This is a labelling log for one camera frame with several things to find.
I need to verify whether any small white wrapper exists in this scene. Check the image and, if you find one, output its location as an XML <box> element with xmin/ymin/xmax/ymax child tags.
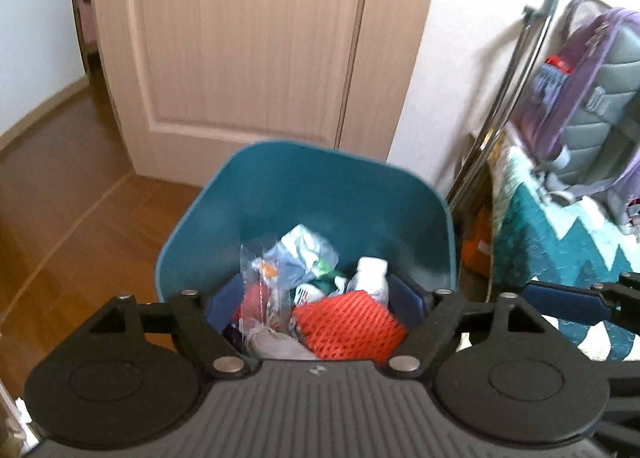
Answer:
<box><xmin>295</xmin><ymin>283</ymin><xmax>328</xmax><ymax>306</ymax></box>

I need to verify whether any red foam net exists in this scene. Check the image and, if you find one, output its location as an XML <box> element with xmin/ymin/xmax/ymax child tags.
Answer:
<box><xmin>291</xmin><ymin>289</ymin><xmax>408</xmax><ymax>365</ymax></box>

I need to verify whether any white plastic bottle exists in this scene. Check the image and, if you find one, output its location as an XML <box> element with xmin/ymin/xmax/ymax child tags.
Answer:
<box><xmin>345</xmin><ymin>257</ymin><xmax>391</xmax><ymax>306</ymax></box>

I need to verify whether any blue white wrapper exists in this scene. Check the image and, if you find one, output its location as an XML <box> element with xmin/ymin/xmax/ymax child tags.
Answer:
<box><xmin>262</xmin><ymin>224</ymin><xmax>340</xmax><ymax>284</ymax></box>

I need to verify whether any teal zigzag quilt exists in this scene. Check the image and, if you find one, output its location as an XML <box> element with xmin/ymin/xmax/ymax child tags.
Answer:
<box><xmin>487</xmin><ymin>138</ymin><xmax>640</xmax><ymax>364</ymax></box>

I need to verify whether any clear plastic tray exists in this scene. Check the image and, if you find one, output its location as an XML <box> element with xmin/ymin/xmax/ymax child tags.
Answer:
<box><xmin>240</xmin><ymin>240</ymin><xmax>296</xmax><ymax>334</ymax></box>

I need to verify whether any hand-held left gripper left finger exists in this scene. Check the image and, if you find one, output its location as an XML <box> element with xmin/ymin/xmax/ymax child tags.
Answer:
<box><xmin>90</xmin><ymin>274</ymin><xmax>250</xmax><ymax>380</ymax></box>

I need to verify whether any light wooden door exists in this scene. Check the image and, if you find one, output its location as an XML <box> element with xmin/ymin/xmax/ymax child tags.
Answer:
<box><xmin>87</xmin><ymin>0</ymin><xmax>443</xmax><ymax>189</ymax></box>

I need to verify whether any purple grey backpack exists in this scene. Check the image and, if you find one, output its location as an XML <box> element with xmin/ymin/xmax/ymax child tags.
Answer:
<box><xmin>525</xmin><ymin>0</ymin><xmax>640</xmax><ymax>239</ymax></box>

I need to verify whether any orange bag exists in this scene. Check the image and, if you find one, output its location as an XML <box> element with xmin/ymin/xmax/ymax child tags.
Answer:
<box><xmin>460</xmin><ymin>203</ymin><xmax>493</xmax><ymax>274</ymax></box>

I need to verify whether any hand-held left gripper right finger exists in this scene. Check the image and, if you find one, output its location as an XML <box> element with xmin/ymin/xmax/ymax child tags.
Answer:
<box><xmin>387</xmin><ymin>274</ymin><xmax>573</xmax><ymax>381</ymax></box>

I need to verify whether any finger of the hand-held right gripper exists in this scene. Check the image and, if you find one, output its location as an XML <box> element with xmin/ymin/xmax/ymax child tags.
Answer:
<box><xmin>520</xmin><ymin>272</ymin><xmax>640</xmax><ymax>327</ymax></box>

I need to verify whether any pink plastic bag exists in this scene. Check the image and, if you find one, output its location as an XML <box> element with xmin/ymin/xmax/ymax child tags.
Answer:
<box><xmin>245</xmin><ymin>323</ymin><xmax>313</xmax><ymax>361</ymax></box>

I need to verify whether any dark dustpan with long handle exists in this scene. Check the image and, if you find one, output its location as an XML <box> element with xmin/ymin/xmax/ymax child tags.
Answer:
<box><xmin>445</xmin><ymin>5</ymin><xmax>546</xmax><ymax>211</ymax></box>

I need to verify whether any teal plastic trash bin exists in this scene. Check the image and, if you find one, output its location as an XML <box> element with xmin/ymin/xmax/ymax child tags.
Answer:
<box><xmin>155</xmin><ymin>140</ymin><xmax>458</xmax><ymax>339</ymax></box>

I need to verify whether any grey broom handle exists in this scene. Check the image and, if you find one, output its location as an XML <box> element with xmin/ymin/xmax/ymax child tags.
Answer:
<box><xmin>470</xmin><ymin>0</ymin><xmax>563</xmax><ymax>164</ymax></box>

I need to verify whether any red bottle cap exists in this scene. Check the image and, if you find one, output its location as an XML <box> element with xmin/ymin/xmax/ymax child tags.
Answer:
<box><xmin>542</xmin><ymin>55</ymin><xmax>573</xmax><ymax>76</ymax></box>

